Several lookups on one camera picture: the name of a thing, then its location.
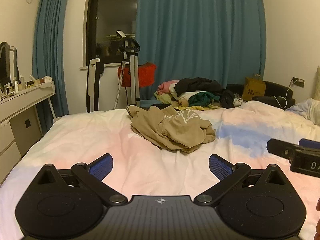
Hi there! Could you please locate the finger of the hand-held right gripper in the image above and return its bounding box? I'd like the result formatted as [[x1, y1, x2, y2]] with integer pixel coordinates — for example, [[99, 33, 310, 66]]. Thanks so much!
[[298, 138, 320, 150], [266, 138, 299, 159]]

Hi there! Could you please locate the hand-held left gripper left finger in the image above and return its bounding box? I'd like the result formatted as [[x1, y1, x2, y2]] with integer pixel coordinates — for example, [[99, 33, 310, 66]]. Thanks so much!
[[37, 153, 128, 207]]

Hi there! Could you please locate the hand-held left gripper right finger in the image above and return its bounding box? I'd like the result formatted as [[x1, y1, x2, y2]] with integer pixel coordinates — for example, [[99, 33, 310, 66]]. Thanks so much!
[[193, 154, 284, 207]]

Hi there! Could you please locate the tan garment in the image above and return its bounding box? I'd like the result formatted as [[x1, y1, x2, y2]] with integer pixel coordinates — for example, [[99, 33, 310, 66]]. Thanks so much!
[[126, 105, 216, 153]]

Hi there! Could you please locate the pile of mixed clothes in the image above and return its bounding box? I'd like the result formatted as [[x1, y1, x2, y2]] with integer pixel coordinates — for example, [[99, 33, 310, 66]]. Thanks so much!
[[153, 77, 244, 111]]

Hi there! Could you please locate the light blue pillow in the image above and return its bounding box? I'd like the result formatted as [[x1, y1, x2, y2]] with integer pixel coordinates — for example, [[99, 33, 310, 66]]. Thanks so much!
[[285, 98, 320, 126]]

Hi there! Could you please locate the pastel tie-dye blanket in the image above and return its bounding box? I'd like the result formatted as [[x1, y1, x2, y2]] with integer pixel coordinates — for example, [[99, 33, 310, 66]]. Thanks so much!
[[0, 100, 320, 239]]

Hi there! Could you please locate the black sofa chair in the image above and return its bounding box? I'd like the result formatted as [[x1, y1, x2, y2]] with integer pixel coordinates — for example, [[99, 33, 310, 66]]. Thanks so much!
[[226, 80, 296, 109]]

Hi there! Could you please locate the brown paper bag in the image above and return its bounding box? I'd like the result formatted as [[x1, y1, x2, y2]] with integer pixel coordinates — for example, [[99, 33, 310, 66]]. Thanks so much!
[[241, 74, 267, 102]]

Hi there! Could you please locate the black and white folded stand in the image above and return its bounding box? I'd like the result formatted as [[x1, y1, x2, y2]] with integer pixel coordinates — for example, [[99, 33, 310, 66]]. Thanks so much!
[[86, 56, 140, 113]]

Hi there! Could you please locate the white vanity desk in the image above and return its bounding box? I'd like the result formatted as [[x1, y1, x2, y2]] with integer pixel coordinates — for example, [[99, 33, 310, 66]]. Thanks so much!
[[0, 81, 56, 180]]

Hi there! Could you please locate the red furry cloth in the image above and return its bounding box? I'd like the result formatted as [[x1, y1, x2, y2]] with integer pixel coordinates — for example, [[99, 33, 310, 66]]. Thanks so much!
[[117, 62, 157, 88]]

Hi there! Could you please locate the garment steamer stand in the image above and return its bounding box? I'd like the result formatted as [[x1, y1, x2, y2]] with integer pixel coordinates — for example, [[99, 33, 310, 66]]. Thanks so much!
[[113, 30, 141, 110]]

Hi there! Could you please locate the group of cosmetic bottles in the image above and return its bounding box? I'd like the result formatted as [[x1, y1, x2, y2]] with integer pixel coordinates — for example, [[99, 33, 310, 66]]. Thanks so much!
[[0, 74, 53, 98]]

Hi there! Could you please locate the blue curtain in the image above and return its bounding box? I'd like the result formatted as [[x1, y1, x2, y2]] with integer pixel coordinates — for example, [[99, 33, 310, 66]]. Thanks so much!
[[135, 0, 266, 107], [32, 0, 72, 118]]

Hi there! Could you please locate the dark window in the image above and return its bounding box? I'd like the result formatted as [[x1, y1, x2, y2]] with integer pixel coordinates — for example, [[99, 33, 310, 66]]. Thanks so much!
[[86, 0, 139, 64]]

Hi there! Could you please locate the white charging cable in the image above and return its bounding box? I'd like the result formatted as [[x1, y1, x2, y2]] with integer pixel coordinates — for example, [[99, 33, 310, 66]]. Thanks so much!
[[272, 79, 302, 109]]

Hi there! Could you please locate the wavy frame mirror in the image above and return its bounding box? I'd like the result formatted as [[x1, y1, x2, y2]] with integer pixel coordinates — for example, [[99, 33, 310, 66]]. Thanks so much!
[[0, 42, 20, 93]]

